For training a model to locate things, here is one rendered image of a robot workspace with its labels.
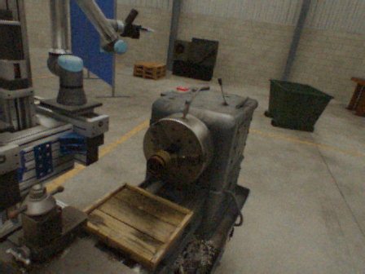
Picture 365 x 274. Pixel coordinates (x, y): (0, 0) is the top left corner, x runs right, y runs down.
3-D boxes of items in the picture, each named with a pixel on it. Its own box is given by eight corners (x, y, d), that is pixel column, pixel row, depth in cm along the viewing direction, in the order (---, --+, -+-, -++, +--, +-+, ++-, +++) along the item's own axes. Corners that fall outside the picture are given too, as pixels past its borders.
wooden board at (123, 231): (124, 187, 118) (125, 180, 116) (192, 218, 105) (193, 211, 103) (72, 225, 93) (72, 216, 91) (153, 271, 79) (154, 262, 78)
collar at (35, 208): (43, 192, 69) (42, 183, 68) (63, 203, 66) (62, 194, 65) (14, 207, 62) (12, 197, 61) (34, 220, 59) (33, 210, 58)
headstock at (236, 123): (186, 134, 192) (194, 84, 177) (247, 153, 174) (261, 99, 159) (141, 163, 142) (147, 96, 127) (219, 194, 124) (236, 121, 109)
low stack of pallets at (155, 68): (145, 72, 967) (146, 60, 950) (166, 76, 952) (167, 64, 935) (132, 76, 854) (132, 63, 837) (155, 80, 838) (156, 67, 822)
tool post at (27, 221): (48, 221, 73) (46, 192, 69) (66, 232, 70) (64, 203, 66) (23, 236, 66) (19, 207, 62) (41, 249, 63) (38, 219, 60)
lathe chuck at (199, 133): (148, 161, 130) (159, 104, 117) (201, 187, 120) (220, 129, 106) (138, 167, 122) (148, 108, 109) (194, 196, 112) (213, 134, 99)
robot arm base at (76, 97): (50, 100, 129) (48, 81, 126) (72, 96, 142) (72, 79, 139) (71, 108, 124) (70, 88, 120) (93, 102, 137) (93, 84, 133)
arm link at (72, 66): (63, 86, 122) (62, 58, 116) (54, 80, 130) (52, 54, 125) (87, 86, 130) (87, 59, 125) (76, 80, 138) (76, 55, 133)
